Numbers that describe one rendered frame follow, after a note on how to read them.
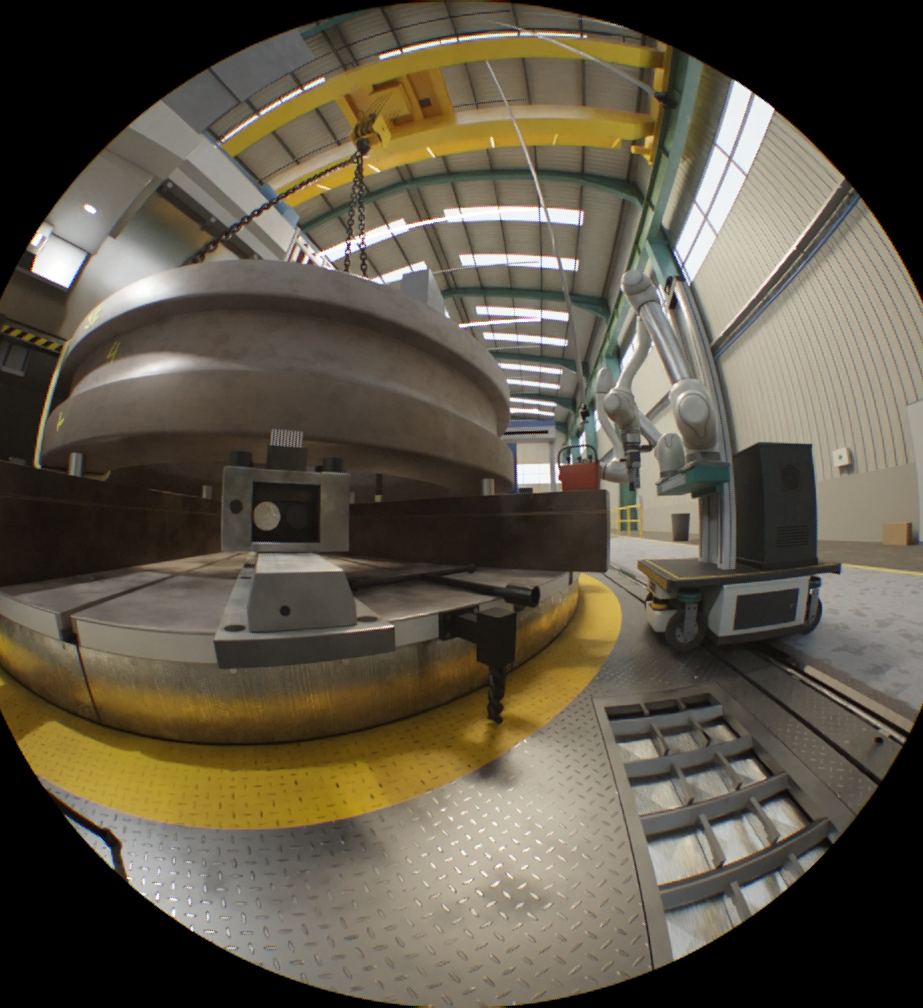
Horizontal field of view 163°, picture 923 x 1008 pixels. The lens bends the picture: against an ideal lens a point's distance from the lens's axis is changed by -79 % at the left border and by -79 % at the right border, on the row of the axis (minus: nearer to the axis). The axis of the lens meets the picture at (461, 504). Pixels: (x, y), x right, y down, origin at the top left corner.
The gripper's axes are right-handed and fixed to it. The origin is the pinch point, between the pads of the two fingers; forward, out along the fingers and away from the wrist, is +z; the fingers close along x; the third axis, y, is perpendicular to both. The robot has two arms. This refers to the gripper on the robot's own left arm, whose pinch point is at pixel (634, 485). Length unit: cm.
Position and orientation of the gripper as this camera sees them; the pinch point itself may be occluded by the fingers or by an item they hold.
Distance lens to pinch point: 142.8
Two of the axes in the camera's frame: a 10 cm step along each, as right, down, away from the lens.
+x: -3.5, -0.6, -9.3
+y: -9.4, 0.2, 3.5
